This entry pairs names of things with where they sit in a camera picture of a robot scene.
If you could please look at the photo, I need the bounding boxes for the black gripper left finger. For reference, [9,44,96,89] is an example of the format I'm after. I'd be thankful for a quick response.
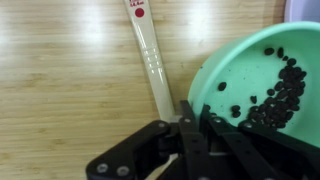
[85,99,209,180]

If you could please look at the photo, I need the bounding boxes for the beige measuring spoon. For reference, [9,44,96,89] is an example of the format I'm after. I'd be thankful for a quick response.
[123,0,180,180]

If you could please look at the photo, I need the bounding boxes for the roasted coffee beans pile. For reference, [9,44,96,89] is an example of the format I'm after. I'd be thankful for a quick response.
[217,46,308,130]

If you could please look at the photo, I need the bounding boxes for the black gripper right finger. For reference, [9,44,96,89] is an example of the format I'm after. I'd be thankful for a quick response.
[199,104,320,180]

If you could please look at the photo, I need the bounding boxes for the light green bowl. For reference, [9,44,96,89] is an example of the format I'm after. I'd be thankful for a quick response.
[186,21,320,150]

